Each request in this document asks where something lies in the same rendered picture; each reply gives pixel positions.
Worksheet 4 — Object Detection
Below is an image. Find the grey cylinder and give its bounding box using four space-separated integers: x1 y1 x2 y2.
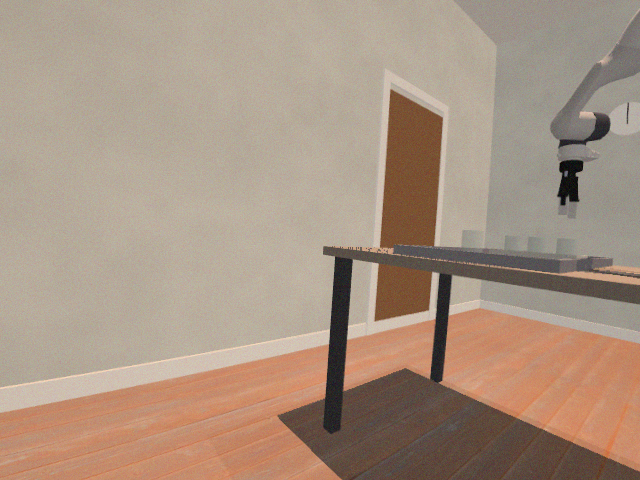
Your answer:
556 238 578 256
504 236 523 252
461 230 484 253
527 237 547 254

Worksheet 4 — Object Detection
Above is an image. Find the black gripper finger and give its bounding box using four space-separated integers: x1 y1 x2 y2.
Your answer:
557 171 576 215
568 176 580 218

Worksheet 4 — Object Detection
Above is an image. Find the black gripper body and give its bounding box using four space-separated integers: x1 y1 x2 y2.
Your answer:
559 160 583 181

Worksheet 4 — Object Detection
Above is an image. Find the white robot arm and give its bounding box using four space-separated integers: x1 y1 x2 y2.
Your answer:
550 9 640 162

